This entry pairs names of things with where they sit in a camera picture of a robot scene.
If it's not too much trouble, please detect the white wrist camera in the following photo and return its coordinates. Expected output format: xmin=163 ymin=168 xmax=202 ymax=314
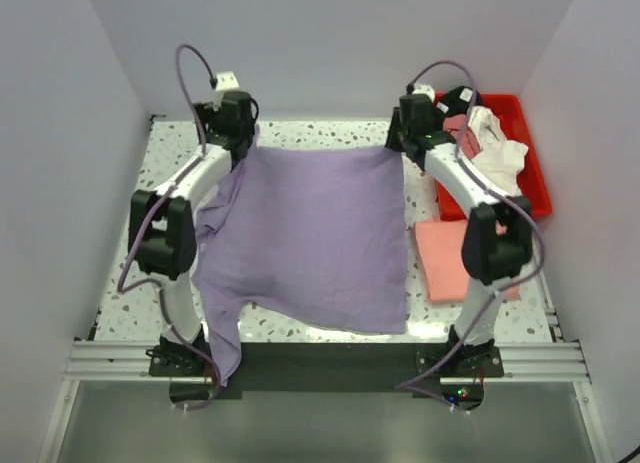
xmin=210 ymin=71 xmax=240 ymax=105
xmin=406 ymin=83 xmax=436 ymax=101

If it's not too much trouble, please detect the lavender purple t-shirt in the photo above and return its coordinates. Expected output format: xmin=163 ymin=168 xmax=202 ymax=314
xmin=193 ymin=144 xmax=408 ymax=381

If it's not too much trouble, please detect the aluminium extrusion rail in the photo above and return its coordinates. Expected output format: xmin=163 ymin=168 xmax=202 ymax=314
xmin=64 ymin=341 xmax=590 ymax=386

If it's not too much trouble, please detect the red plastic bin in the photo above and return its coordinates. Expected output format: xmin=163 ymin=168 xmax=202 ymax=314
xmin=435 ymin=93 xmax=553 ymax=221

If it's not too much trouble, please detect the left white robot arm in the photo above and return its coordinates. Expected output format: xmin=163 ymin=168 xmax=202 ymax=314
xmin=117 ymin=90 xmax=259 ymax=375

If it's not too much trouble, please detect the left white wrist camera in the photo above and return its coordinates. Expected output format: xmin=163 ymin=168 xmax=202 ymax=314
xmin=210 ymin=71 xmax=240 ymax=105

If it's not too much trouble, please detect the folded salmon pink t-shirt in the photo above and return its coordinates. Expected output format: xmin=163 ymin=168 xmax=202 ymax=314
xmin=412 ymin=217 xmax=522 ymax=305

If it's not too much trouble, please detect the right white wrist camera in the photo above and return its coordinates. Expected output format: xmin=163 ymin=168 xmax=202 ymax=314
xmin=406 ymin=83 xmax=436 ymax=101

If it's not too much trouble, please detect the black t-shirt with label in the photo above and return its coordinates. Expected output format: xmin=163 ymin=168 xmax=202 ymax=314
xmin=435 ymin=86 xmax=484 ymax=119

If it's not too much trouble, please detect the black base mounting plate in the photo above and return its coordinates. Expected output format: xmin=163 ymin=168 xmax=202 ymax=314
xmin=148 ymin=340 xmax=501 ymax=405

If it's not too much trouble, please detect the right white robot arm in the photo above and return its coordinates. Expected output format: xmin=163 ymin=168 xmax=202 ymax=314
xmin=386 ymin=93 xmax=534 ymax=376

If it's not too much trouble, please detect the dusty pink t-shirt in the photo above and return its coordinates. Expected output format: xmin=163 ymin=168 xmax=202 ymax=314
xmin=443 ymin=114 xmax=482 ymax=160

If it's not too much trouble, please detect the white printed t-shirt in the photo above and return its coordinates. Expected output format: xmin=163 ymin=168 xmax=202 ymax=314
xmin=464 ymin=106 xmax=528 ymax=195

